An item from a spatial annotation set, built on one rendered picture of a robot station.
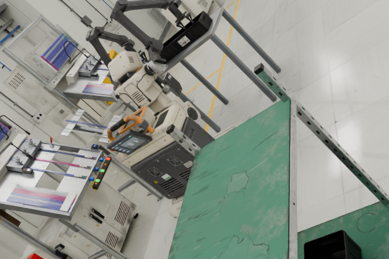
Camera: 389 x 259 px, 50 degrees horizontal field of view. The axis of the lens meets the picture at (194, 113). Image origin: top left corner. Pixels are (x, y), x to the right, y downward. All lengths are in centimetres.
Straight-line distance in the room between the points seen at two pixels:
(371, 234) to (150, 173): 162
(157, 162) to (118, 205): 129
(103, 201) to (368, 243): 267
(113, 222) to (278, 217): 293
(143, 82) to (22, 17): 412
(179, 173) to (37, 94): 230
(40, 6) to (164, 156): 431
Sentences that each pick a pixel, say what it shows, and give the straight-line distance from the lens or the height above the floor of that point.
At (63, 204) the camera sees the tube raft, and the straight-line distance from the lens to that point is 334.
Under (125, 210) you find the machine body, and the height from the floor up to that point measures 16.
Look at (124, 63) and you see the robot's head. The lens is 284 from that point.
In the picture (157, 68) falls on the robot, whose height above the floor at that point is 101.
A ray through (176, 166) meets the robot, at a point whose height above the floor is 53.
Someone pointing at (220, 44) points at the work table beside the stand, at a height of 69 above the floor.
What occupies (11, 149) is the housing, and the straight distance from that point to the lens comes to 378.
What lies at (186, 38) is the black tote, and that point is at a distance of 347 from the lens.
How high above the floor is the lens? 159
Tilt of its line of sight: 20 degrees down
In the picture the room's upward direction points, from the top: 48 degrees counter-clockwise
